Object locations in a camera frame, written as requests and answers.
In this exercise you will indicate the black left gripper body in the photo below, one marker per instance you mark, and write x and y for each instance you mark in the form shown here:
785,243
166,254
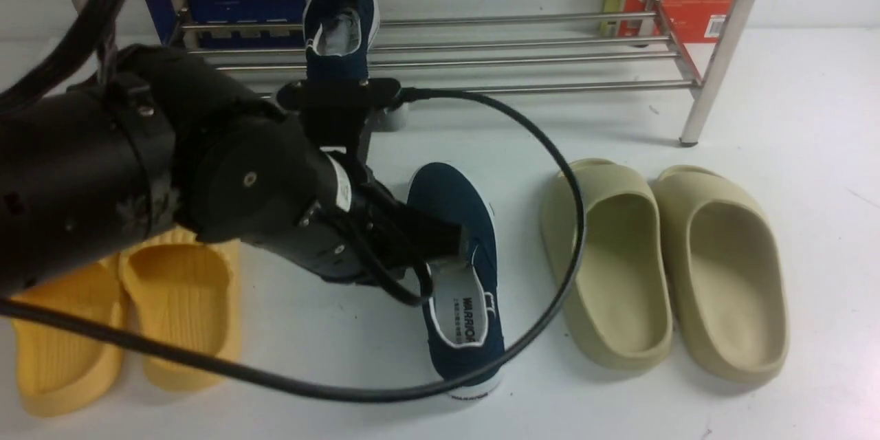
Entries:
322,243

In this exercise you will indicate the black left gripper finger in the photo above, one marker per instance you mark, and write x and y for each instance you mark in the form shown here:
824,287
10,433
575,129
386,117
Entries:
419,236

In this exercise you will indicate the navy canvas shoe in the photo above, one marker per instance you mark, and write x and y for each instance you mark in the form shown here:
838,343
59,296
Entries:
338,35
462,317

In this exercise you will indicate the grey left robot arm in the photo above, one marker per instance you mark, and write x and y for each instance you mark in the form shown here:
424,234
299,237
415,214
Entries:
171,141

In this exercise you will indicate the stainless steel shoe rack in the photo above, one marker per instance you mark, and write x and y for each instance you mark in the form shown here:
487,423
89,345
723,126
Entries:
512,48

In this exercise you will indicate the blue box behind rack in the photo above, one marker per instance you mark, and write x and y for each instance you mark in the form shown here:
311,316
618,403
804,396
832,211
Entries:
229,24

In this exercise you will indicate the right yellow slipper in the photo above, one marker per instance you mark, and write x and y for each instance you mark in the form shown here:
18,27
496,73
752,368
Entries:
185,293

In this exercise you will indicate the yellow slipper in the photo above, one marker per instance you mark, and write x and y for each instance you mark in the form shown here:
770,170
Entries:
59,372
185,293

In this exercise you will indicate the left olive foam slipper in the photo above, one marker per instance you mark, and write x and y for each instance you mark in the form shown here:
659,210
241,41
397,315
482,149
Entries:
618,310

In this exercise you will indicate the olive foam slipper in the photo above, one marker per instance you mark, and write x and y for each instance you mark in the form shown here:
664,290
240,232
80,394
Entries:
618,310
723,264

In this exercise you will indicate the right olive foam slipper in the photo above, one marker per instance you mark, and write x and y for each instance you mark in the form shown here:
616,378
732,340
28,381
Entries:
723,264

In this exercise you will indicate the left yellow slipper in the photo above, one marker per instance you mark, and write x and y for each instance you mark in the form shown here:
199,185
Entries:
59,372

